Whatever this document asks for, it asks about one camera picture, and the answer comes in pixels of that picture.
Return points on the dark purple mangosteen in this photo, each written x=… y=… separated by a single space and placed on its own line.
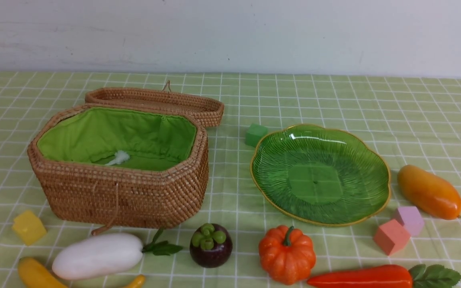
x=211 y=245

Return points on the orange toy pumpkin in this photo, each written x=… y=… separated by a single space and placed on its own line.
x=287 y=254

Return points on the white radish with leaves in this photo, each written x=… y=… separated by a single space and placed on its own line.
x=107 y=254

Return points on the orange yellow mango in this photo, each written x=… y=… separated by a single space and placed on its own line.
x=429 y=192

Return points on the red carrot with leaves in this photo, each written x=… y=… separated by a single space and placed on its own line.
x=389 y=276

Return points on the yellow banana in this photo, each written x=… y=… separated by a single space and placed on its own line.
x=34 y=275

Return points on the green foam cube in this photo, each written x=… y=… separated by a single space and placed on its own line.
x=254 y=134

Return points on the woven rattan basket lid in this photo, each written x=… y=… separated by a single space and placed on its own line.
x=207 y=111

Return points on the green glass leaf plate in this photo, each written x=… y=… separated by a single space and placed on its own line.
x=325 y=177

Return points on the woven rattan basket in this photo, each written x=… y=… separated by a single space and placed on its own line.
x=121 y=165

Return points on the pink foam cube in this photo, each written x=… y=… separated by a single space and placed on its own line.
x=391 y=237

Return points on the purple foam cube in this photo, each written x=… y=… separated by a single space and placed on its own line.
x=410 y=218

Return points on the yellow foam cube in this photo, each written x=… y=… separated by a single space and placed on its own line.
x=28 y=227

